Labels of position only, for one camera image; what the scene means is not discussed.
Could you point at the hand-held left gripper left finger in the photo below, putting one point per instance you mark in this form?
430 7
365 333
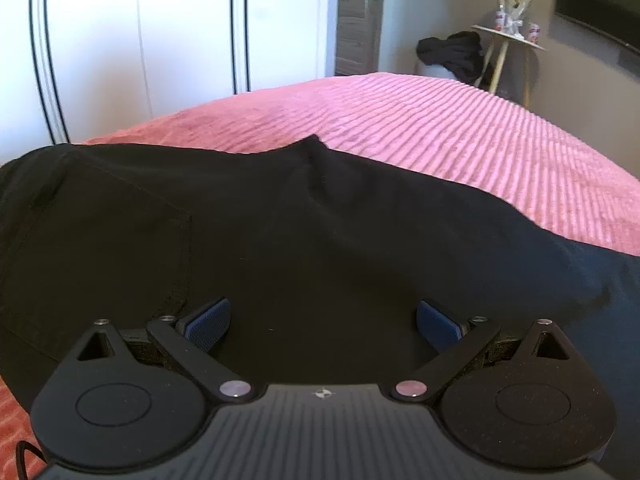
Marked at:
207 325

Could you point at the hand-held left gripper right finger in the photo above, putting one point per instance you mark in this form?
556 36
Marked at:
437 325

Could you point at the black pants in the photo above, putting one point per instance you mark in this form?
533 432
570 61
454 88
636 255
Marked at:
320 240

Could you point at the pink ribbed blanket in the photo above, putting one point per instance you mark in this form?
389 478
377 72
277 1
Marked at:
450 135

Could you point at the grey round basket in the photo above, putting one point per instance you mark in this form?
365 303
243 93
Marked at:
431 71

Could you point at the pile of black clothes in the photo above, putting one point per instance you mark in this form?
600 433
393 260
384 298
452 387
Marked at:
452 52

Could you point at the white wardrobe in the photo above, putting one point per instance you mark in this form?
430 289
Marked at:
175 35

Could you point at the round side table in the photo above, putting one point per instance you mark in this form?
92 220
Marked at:
505 35

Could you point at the dark wooden door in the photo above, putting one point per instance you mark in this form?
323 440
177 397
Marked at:
357 30

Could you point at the red and white can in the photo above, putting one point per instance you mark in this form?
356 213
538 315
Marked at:
534 33
498 22

